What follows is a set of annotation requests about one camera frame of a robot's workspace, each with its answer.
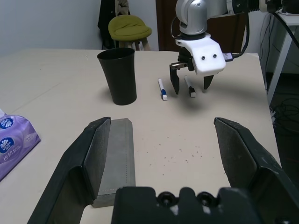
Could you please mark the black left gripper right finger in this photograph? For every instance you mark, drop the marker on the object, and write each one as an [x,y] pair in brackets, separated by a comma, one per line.
[257,172]

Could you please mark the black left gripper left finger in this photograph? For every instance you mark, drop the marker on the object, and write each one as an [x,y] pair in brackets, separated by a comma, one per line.
[77,170]

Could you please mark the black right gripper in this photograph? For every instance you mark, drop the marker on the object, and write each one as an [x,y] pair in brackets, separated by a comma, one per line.
[185,59]

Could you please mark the white marker black cap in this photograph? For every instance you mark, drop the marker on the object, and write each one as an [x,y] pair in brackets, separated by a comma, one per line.
[190,87]

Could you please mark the white marker blue cap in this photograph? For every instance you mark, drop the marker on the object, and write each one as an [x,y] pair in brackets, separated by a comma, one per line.
[162,89]

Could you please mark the grey glasses case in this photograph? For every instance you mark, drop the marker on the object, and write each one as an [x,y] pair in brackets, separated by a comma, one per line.
[121,151]

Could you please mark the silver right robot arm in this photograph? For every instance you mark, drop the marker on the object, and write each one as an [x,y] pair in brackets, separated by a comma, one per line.
[194,16]

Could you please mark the purple tissue pack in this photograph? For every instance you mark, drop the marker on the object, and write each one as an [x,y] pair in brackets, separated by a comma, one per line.
[16,140]

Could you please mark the wooden stool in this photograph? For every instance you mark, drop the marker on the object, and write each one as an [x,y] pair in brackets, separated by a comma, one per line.
[130,45]

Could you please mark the black plastic cup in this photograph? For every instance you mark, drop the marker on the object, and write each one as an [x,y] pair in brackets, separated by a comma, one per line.
[119,77]

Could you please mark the yellow-green chair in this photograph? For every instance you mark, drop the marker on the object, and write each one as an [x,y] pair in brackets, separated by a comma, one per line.
[128,28]

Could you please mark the white metal pole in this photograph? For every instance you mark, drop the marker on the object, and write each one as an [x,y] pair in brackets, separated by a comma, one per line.
[279,63]

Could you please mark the black hanging jacket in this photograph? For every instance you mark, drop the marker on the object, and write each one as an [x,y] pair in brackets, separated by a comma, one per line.
[109,14]

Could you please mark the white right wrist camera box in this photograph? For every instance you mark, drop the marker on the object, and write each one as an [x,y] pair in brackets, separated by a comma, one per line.
[205,53]

